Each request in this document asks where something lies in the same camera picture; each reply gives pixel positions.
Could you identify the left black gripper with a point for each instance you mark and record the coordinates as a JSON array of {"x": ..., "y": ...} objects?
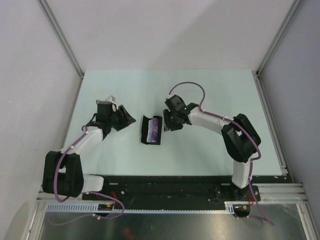
[{"x": 126, "y": 119}]

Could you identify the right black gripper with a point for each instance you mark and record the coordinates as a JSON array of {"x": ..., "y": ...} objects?
[{"x": 168, "y": 124}]

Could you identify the black glasses case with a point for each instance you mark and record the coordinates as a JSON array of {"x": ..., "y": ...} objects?
[{"x": 151, "y": 130}]

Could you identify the pink purple sunglasses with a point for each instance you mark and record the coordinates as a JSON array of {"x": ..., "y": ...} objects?
[{"x": 155, "y": 130}]

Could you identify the light blue cleaning cloth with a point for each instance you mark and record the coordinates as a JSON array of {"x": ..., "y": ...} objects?
[{"x": 151, "y": 132}]

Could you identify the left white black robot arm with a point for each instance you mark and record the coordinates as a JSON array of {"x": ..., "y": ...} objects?
[{"x": 63, "y": 173}]

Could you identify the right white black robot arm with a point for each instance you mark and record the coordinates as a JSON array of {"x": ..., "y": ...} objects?
[{"x": 239, "y": 136}]

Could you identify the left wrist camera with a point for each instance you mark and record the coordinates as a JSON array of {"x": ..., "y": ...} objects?
[{"x": 108, "y": 101}]

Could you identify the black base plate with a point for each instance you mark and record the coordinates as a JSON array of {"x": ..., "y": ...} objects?
[{"x": 217, "y": 188}]

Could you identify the white slotted cable duct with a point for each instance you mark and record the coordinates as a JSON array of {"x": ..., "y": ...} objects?
[{"x": 72, "y": 207}]

